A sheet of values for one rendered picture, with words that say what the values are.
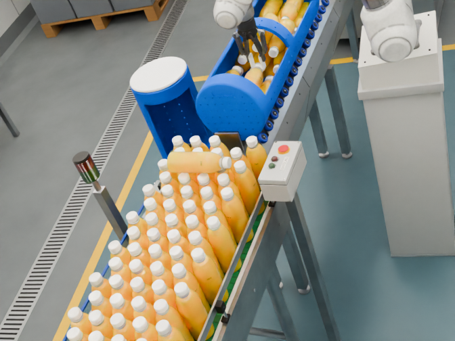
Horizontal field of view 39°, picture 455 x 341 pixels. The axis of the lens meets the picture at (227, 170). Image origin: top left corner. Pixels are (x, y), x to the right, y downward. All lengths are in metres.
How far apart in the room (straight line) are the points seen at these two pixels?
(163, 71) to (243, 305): 1.32
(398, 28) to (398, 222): 1.11
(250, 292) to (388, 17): 1.02
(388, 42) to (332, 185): 1.56
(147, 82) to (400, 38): 1.25
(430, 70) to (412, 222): 0.82
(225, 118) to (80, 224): 1.82
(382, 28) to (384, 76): 0.33
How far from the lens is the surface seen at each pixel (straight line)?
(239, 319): 2.12
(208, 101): 2.50
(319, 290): 2.67
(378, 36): 2.28
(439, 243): 3.19
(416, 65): 2.53
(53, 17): 6.52
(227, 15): 2.27
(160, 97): 2.96
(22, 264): 4.11
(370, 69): 2.54
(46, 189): 4.57
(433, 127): 2.70
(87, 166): 2.30
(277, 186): 2.14
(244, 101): 2.44
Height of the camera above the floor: 2.48
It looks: 38 degrees down
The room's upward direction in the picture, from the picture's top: 21 degrees counter-clockwise
